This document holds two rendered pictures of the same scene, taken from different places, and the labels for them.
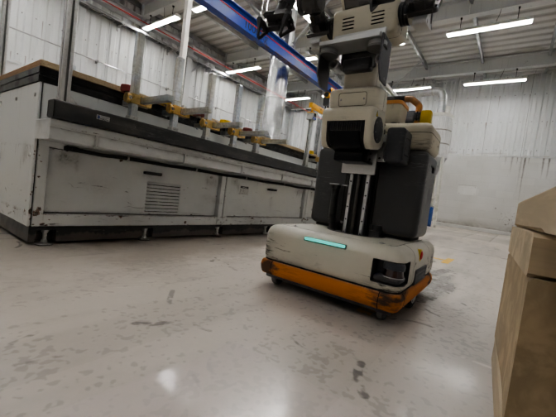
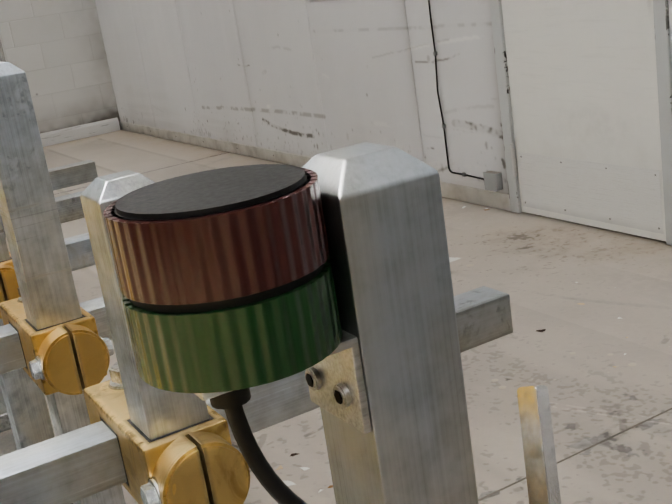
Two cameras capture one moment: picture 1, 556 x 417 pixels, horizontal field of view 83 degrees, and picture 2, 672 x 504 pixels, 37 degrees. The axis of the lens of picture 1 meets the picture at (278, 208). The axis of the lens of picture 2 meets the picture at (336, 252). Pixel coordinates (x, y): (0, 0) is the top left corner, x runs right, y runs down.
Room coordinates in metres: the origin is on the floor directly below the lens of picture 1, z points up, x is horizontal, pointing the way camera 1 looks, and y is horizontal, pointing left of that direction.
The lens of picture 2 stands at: (3.38, -0.24, 1.20)
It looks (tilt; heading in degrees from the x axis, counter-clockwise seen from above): 16 degrees down; 296
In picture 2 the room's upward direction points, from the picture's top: 9 degrees counter-clockwise
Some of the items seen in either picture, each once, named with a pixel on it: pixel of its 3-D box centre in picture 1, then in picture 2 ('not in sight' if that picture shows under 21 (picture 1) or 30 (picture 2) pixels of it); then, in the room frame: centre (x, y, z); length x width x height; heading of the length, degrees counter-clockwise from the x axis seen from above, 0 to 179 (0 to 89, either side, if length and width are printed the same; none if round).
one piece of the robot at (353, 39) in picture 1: (354, 58); not in sight; (1.29, -0.22, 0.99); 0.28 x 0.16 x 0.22; 55
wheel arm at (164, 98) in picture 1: (146, 101); not in sight; (1.69, 0.76, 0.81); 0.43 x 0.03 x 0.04; 54
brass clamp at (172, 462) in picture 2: not in sight; (163, 446); (3.72, -0.67, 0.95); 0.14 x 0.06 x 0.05; 144
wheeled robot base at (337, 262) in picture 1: (352, 256); not in sight; (1.53, -0.39, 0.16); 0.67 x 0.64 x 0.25; 145
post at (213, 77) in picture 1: (208, 110); not in sight; (2.09, 0.53, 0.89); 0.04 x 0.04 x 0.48; 54
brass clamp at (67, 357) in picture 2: not in sight; (54, 340); (3.92, -0.82, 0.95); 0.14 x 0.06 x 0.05; 144
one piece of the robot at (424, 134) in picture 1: (371, 171); not in sight; (1.60, -0.44, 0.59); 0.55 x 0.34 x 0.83; 55
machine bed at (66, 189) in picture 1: (283, 191); not in sight; (3.77, -0.03, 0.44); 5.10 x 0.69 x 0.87; 144
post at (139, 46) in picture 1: (136, 79); not in sight; (1.69, 0.83, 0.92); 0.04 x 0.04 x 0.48; 54
